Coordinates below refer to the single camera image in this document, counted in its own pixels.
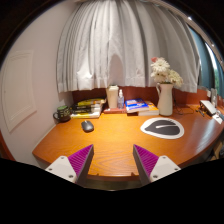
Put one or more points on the cream lidded tumbler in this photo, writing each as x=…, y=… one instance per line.
x=112, y=97

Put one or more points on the white and yellow book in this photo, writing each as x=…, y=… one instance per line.
x=85, y=115

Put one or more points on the white daisy flower bouquet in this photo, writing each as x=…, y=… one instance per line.
x=161, y=68

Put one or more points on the red-brown flat book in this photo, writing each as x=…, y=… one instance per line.
x=113, y=110

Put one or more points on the black pen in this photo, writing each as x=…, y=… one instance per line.
x=200, y=112

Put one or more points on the dark teal curtain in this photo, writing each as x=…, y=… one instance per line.
x=201, y=60

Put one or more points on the blue cover book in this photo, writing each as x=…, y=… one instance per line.
x=136, y=104

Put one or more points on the white and grey mouse pad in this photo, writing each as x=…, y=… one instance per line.
x=163, y=128

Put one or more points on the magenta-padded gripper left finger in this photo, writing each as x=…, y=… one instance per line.
x=63, y=166

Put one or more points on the yellow cover book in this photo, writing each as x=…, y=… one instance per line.
x=90, y=101

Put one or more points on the black spine book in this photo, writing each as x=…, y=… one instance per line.
x=85, y=111
x=86, y=107

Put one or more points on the dark green mug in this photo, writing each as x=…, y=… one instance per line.
x=63, y=114

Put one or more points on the white ceramic jug vase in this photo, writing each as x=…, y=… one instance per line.
x=165, y=101

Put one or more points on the dark grey computer mouse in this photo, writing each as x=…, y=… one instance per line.
x=87, y=126

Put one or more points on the orange cover book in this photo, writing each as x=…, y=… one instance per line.
x=152, y=110

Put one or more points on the clear spray bottle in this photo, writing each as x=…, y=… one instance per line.
x=120, y=101

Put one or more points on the white pleated curtain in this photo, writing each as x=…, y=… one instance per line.
x=126, y=43

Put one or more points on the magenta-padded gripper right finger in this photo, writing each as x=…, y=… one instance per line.
x=163, y=166

